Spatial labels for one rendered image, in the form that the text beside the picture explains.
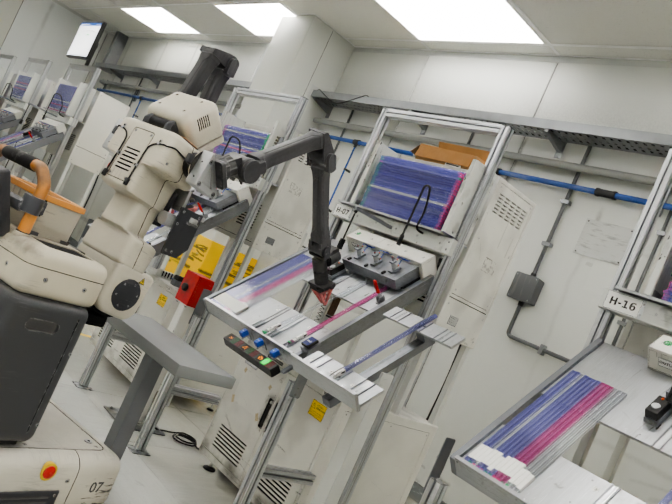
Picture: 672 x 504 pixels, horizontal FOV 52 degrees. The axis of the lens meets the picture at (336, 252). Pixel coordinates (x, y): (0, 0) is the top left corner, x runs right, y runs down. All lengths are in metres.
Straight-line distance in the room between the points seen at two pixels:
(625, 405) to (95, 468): 1.54
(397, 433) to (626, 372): 1.12
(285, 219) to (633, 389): 2.45
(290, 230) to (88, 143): 3.25
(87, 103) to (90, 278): 5.06
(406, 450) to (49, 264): 1.85
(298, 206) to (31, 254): 2.52
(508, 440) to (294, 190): 2.45
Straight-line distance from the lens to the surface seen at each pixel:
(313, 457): 2.81
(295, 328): 2.70
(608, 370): 2.32
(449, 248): 2.83
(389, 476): 3.15
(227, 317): 2.90
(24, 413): 2.02
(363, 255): 2.99
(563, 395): 2.20
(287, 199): 4.10
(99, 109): 6.99
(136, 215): 2.22
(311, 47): 6.19
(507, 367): 4.29
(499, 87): 5.16
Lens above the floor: 1.04
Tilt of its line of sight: 2 degrees up
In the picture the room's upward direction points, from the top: 24 degrees clockwise
